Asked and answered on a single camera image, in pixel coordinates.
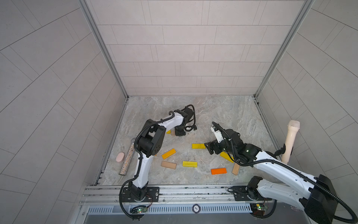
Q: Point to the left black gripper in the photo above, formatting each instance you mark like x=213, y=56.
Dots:
x=180, y=134

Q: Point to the circuit board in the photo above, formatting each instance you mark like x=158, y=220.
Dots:
x=258, y=209
x=139, y=209

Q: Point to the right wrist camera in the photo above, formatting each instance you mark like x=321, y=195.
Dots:
x=217, y=133

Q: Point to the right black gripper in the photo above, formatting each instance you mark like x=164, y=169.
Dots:
x=215, y=143

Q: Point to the pink round pad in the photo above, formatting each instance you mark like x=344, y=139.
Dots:
x=120, y=157

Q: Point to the left circuit board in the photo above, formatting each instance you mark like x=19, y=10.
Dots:
x=139, y=209

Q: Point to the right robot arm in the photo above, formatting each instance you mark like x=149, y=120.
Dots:
x=316, y=196

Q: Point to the aluminium rail frame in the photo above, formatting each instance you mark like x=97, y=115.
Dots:
x=191, y=194

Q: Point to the beige microphone on stand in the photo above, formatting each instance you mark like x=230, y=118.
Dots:
x=293, y=128

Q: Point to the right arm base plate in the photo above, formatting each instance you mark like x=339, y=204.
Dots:
x=243, y=193

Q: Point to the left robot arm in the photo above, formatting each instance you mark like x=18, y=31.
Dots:
x=149, y=142

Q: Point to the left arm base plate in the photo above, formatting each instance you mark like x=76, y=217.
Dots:
x=148, y=194

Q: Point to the glitter silver microphone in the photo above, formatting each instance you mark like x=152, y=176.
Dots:
x=127, y=159

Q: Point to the amber orange block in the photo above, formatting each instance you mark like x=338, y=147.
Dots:
x=168, y=154

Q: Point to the orange block lower right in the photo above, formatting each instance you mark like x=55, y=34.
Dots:
x=218, y=171

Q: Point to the right circuit board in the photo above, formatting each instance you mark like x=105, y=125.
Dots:
x=258, y=209

